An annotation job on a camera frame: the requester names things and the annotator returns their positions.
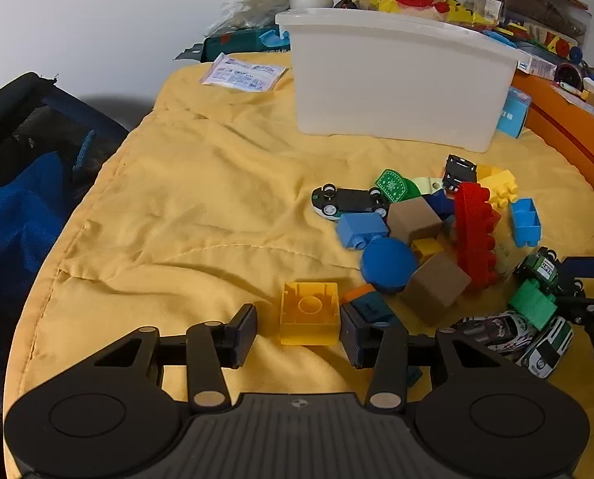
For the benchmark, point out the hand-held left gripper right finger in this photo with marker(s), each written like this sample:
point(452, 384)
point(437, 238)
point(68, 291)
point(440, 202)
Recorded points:
point(354, 339)

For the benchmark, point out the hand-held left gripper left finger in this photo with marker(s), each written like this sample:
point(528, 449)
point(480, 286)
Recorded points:
point(244, 334)

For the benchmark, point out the yellow hollow building block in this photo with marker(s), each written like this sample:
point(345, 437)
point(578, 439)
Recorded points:
point(307, 329)

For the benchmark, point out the green toy truck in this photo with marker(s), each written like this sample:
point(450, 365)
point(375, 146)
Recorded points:
point(541, 269)

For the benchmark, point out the red long building block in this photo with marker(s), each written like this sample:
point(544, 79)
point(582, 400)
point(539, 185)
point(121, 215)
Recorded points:
point(474, 229)

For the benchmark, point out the white plastic storage bin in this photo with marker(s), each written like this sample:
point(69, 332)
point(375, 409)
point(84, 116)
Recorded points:
point(391, 85)

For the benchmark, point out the dark teal toy car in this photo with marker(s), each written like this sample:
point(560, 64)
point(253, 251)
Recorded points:
point(369, 309)

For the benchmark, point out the white and green toy car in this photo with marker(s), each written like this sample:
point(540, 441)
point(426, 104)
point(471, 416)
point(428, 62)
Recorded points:
point(546, 352)

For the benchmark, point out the green building block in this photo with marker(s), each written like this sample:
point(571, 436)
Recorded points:
point(531, 304)

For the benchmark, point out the blue open building block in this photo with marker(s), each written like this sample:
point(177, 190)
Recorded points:
point(526, 222)

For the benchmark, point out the blue round disc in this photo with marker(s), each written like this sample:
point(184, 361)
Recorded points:
point(389, 262)

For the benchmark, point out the brown wooden block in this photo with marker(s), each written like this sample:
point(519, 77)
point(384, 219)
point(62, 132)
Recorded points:
point(411, 219)
point(434, 287)

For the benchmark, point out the white and black race car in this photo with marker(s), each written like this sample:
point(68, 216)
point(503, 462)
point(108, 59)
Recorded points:
point(496, 332)

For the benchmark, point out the light blue building block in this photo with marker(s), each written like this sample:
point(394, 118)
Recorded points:
point(361, 229)

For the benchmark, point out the small yellow building block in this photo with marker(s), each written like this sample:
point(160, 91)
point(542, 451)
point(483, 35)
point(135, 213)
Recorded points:
point(426, 248)

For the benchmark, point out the yellow studded building block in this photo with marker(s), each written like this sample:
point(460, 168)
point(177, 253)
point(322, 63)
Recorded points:
point(499, 182)

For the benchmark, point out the orange box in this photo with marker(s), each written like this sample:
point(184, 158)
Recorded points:
point(566, 129)

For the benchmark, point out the yellow blanket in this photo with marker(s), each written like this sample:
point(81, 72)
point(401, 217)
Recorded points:
point(177, 209)

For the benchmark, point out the green printed toy piece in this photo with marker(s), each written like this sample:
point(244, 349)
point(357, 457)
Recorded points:
point(394, 184)

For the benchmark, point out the dark blue building block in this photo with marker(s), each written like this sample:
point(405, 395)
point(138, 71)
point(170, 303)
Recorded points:
point(439, 202)

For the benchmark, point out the small black toy car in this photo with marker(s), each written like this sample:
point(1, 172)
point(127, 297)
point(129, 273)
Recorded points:
point(459, 169)

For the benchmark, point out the pale green toy piece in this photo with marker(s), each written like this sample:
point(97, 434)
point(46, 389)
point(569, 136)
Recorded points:
point(426, 184)

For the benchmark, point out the light blue cardboard box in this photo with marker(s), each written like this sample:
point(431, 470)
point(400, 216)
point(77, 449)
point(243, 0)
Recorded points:
point(514, 112)

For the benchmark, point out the small round dark device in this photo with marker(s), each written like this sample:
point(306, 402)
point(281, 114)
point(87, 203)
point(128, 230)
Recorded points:
point(570, 76)

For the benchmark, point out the white and blue carton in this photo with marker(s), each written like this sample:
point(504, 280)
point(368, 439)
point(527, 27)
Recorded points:
point(536, 66)

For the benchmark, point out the colourful wooden toy board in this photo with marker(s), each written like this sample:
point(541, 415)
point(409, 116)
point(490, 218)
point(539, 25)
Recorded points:
point(546, 40)

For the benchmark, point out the blue cloth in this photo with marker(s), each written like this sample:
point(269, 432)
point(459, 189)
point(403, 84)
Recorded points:
point(17, 224)

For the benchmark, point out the white printed packet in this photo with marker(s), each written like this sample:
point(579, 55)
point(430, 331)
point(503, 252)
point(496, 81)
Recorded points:
point(242, 72)

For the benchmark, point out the teal wipes package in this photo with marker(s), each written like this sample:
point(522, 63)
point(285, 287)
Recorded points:
point(237, 40)

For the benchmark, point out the blue fabric basket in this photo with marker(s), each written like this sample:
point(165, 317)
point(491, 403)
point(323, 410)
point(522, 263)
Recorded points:
point(27, 124)

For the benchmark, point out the white plastic bag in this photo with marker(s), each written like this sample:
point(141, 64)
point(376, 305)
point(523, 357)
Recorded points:
point(257, 0)

